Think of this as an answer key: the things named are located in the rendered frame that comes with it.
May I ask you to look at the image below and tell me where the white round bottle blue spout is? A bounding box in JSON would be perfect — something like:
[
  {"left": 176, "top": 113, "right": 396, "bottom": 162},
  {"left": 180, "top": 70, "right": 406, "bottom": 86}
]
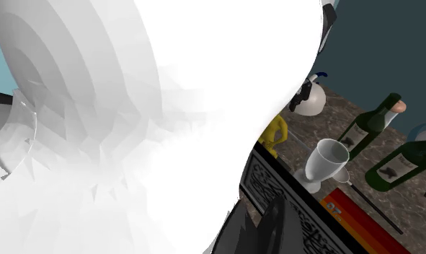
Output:
[{"left": 293, "top": 71, "right": 329, "bottom": 118}]

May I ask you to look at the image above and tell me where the yellow figure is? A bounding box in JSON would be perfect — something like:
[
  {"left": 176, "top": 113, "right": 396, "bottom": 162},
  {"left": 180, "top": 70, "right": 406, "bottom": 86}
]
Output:
[{"left": 257, "top": 114, "right": 289, "bottom": 159}]

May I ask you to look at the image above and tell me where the green wine bottle with cork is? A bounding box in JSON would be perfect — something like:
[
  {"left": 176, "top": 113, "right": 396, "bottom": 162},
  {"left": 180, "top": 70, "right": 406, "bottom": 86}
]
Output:
[{"left": 337, "top": 92, "right": 408, "bottom": 162}]

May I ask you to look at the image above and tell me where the clear glass goblet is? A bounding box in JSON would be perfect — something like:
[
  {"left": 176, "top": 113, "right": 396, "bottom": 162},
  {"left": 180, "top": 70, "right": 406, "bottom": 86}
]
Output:
[{"left": 292, "top": 137, "right": 351, "bottom": 195}]

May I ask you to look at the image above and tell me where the red orange striped book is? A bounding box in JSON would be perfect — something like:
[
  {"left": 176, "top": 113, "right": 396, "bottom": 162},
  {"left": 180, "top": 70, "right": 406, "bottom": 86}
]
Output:
[{"left": 319, "top": 187, "right": 412, "bottom": 254}]

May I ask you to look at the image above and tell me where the silver spoon with black handle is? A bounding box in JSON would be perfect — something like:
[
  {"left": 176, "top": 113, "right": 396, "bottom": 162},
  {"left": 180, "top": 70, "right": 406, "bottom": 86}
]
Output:
[{"left": 331, "top": 165, "right": 405, "bottom": 236}]

